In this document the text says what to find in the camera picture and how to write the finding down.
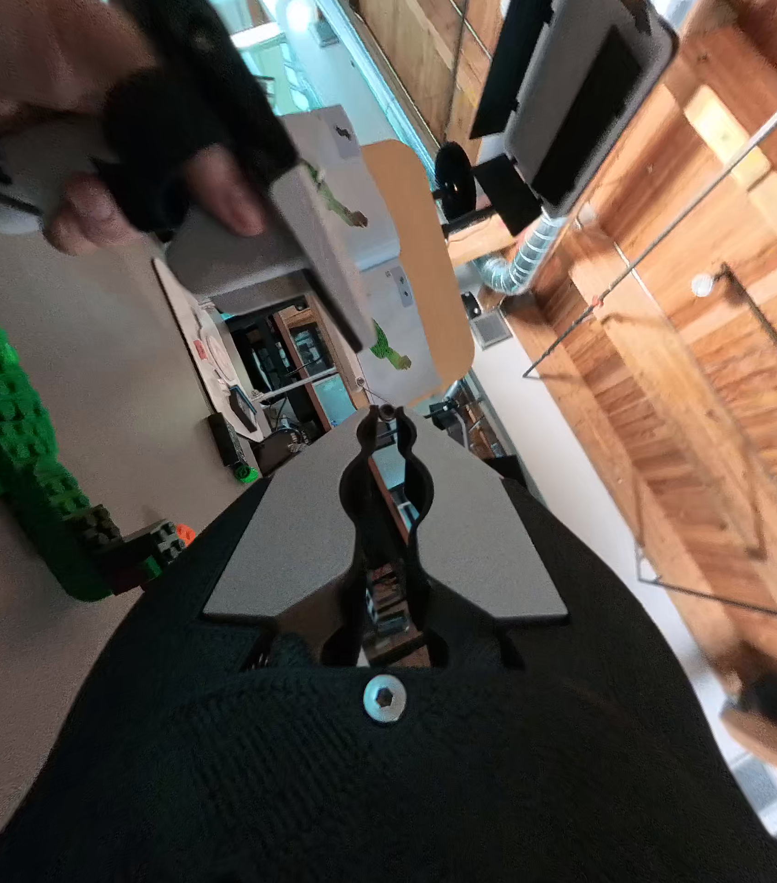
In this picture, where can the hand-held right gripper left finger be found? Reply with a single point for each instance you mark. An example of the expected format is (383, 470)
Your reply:
(285, 545)

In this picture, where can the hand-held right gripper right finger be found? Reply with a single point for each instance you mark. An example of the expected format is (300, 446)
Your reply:
(492, 545)

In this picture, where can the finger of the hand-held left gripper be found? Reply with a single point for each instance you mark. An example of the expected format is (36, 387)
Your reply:
(243, 255)
(319, 241)

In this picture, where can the green brick crocodile model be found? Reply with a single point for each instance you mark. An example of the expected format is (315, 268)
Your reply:
(2, 414)

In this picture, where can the grey desk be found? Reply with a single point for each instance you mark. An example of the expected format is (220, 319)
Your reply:
(119, 386)

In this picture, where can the person's left hand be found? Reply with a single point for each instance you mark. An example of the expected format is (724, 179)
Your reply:
(30, 62)

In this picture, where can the green curved plastic piece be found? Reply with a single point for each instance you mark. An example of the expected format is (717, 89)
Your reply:
(245, 473)

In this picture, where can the tan instruction board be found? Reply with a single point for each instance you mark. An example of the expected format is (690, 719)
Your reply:
(423, 241)

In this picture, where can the black box with blue edge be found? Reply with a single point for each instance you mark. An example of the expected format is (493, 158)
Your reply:
(225, 441)

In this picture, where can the small black blue box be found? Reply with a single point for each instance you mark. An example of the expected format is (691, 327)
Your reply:
(243, 410)

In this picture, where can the black light stand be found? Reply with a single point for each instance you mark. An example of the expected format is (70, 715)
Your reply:
(468, 219)

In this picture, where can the black panel light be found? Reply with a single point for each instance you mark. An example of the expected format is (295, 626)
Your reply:
(568, 103)

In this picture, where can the white smoke detector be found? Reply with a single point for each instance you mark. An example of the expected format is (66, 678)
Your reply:
(702, 285)

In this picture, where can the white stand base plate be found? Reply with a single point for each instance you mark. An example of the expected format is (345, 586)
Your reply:
(185, 310)

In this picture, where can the clear acrylic post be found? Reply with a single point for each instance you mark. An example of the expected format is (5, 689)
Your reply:
(292, 386)

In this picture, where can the wall vent grille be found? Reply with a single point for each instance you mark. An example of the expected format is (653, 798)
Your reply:
(493, 328)

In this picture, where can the silver ventilation duct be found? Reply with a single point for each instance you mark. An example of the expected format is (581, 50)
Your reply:
(519, 265)

